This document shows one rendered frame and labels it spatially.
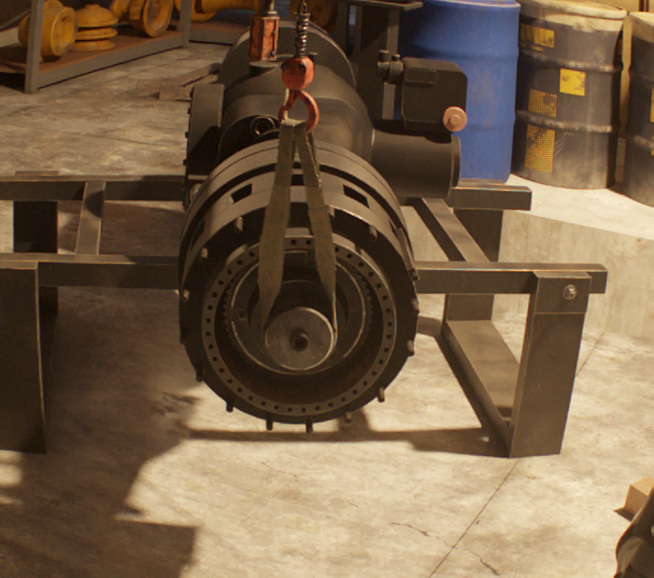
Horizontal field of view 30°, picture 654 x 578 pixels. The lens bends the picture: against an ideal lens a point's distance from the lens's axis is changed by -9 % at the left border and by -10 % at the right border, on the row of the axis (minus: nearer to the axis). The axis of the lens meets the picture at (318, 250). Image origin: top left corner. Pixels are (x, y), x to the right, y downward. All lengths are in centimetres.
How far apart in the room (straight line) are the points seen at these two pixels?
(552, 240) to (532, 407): 138
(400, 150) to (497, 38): 146
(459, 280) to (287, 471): 78
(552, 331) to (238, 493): 109
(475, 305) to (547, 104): 114
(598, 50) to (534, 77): 36
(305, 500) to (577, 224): 200
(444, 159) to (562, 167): 172
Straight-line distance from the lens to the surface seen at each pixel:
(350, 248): 273
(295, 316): 271
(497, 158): 563
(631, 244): 527
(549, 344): 404
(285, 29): 520
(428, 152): 418
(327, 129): 370
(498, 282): 399
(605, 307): 537
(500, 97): 557
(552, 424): 417
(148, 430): 421
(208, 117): 408
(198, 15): 1216
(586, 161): 585
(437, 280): 394
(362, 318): 288
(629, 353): 519
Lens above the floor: 186
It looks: 18 degrees down
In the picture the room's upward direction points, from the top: 4 degrees clockwise
